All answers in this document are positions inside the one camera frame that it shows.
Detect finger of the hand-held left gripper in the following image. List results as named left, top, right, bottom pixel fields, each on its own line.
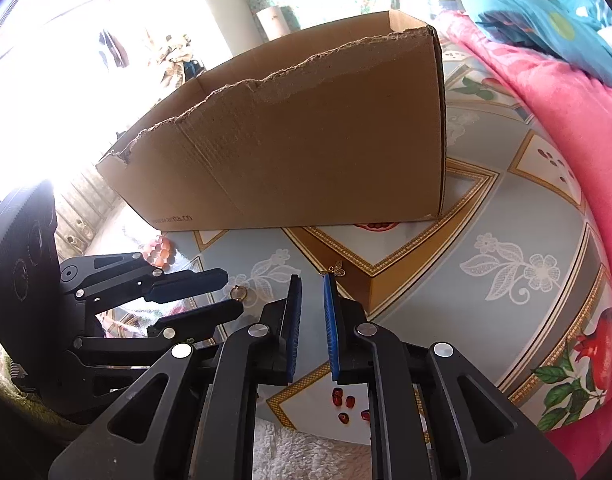
left=61, top=254, right=230, bottom=303
left=73, top=300, right=244, bottom=361

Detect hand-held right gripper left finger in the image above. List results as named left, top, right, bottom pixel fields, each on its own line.
left=48, top=274, right=303, bottom=480

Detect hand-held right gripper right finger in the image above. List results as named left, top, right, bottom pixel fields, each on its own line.
left=323, top=272, right=569, bottom=480

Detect brown cardboard box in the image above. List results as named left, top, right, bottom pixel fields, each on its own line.
left=95, top=10, right=447, bottom=231

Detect white fluffy towel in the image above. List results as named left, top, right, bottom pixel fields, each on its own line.
left=256, top=417, right=371, bottom=480

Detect fruit printed tablecloth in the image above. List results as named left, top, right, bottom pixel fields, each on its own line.
left=101, top=45, right=612, bottom=441

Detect hanging clothes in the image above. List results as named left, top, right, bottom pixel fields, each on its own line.
left=98, top=30, right=129, bottom=68

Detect white paper roll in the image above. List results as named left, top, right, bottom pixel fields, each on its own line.
left=256, top=5, right=289, bottom=41

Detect pink blanket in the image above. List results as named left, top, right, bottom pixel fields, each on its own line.
left=438, top=10, right=612, bottom=480

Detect blue patterned quilt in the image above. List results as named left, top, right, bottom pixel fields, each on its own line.
left=460, top=0, right=612, bottom=86

